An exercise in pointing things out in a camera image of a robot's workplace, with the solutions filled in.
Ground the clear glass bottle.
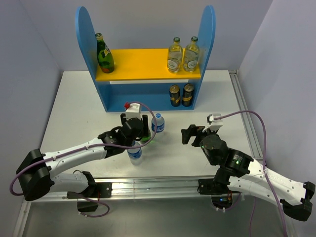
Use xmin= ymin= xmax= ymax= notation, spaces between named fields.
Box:
xmin=183 ymin=36 xmax=199 ymax=72
xmin=167 ymin=37 xmax=183 ymax=73

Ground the blue and yellow shelf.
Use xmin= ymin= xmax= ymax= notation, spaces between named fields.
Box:
xmin=75 ymin=5 xmax=216 ymax=112

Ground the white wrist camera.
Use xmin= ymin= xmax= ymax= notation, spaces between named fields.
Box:
xmin=124 ymin=102 xmax=142 ymax=120
xmin=203 ymin=114 xmax=223 ymax=134

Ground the plastic water bottle front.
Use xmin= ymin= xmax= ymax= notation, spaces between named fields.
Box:
xmin=127 ymin=141 xmax=143 ymax=165

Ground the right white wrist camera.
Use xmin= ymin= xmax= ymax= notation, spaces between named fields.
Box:
xmin=203 ymin=114 xmax=223 ymax=134

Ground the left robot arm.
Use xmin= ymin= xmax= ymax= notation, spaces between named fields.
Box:
xmin=16 ymin=114 xmax=149 ymax=201

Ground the right black can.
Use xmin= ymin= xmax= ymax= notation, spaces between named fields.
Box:
xmin=182 ymin=83 xmax=194 ymax=107

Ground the aluminium front rail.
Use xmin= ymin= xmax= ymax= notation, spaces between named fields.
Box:
xmin=23 ymin=175 xmax=247 ymax=202

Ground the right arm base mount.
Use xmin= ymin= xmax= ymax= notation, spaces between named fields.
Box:
xmin=197 ymin=178 xmax=241 ymax=213

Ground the aluminium side rail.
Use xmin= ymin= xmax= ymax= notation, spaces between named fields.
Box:
xmin=229 ymin=70 xmax=263 ymax=159

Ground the green glass bottle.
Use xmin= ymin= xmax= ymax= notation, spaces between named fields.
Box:
xmin=140 ymin=128 xmax=151 ymax=144
xmin=95 ymin=33 xmax=115 ymax=74

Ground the plastic water bottle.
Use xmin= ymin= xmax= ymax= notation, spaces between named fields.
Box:
xmin=127 ymin=141 xmax=143 ymax=165
xmin=151 ymin=113 xmax=165 ymax=133

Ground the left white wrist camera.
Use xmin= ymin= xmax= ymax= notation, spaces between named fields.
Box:
xmin=124 ymin=102 xmax=142 ymax=120

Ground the left black can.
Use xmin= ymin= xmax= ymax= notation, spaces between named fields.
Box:
xmin=169 ymin=84 xmax=181 ymax=107

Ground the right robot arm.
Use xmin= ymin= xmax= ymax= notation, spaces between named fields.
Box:
xmin=181 ymin=124 xmax=316 ymax=222

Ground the green glass bottle front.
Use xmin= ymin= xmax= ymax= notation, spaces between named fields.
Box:
xmin=140 ymin=128 xmax=151 ymax=144

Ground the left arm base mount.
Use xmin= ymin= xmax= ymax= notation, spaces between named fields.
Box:
xmin=66 ymin=182 xmax=113 ymax=218

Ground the black can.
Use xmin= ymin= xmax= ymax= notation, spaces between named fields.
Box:
xmin=169 ymin=84 xmax=181 ymax=107
xmin=182 ymin=83 xmax=194 ymax=107

